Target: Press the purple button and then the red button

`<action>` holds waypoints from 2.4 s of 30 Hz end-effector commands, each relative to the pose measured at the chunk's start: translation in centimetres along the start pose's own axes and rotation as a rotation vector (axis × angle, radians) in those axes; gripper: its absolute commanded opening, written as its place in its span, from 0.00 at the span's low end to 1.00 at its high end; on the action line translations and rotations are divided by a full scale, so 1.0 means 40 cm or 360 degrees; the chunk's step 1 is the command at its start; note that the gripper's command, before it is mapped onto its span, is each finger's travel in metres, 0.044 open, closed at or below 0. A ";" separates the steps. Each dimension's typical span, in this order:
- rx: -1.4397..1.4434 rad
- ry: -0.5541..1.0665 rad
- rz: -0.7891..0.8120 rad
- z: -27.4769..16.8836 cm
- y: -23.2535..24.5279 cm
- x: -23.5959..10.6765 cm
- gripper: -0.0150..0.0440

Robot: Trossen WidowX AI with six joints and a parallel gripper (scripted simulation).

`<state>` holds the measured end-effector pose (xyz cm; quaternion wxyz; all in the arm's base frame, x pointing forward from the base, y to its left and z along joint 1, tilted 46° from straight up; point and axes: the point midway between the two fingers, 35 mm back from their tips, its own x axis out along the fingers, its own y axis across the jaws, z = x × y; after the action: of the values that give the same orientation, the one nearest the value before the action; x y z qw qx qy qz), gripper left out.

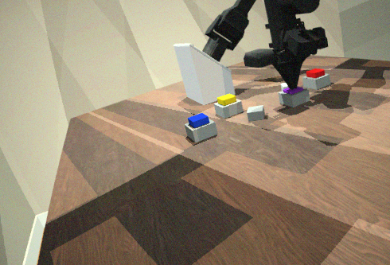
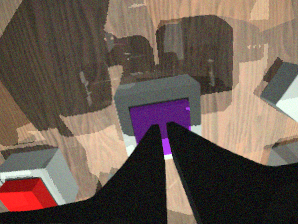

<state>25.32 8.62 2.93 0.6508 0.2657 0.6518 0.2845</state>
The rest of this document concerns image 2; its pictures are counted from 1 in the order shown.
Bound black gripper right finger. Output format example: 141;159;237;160
166;121;298;224

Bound red button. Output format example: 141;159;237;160
0;148;80;212

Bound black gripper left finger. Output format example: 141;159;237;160
0;124;168;224

